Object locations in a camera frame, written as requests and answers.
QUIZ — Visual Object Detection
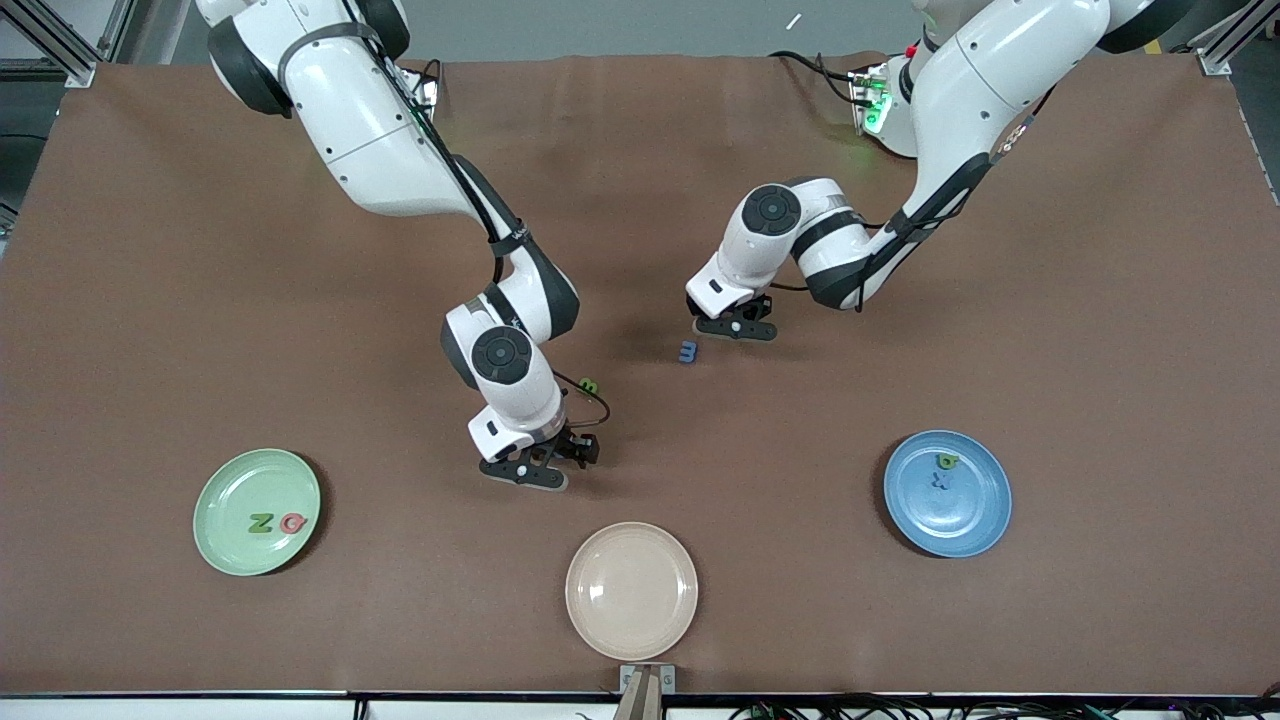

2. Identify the beige plate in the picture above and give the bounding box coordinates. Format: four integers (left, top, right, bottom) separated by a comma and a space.
565, 522, 699, 662

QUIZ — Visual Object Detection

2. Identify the blue plate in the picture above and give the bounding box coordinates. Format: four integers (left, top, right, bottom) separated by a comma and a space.
883, 430, 1013, 559

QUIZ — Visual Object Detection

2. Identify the green plate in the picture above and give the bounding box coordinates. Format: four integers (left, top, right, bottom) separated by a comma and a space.
193, 448, 322, 577

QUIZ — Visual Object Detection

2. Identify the brown table mat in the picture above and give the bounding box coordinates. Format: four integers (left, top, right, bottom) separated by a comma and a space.
0, 52, 1280, 698

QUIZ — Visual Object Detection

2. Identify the white ledge beside table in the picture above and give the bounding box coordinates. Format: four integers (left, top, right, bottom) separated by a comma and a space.
0, 696, 1280, 720

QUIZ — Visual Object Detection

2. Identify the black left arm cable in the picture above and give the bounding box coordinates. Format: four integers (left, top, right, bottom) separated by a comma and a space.
768, 90, 1061, 311

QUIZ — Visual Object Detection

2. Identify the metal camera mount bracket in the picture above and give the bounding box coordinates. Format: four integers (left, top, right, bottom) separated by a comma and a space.
618, 663, 677, 695

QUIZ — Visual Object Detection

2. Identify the metal left base bracket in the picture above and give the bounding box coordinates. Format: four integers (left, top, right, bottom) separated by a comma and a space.
848, 65, 893, 136

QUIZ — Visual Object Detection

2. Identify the black base cable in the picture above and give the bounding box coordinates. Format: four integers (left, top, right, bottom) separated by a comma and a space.
768, 48, 863, 106

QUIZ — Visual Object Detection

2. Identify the beige camera mount post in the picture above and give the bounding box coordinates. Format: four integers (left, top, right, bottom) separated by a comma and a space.
612, 668, 665, 720

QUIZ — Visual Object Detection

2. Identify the black cable bundle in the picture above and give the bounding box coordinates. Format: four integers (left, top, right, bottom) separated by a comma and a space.
728, 693, 1280, 720

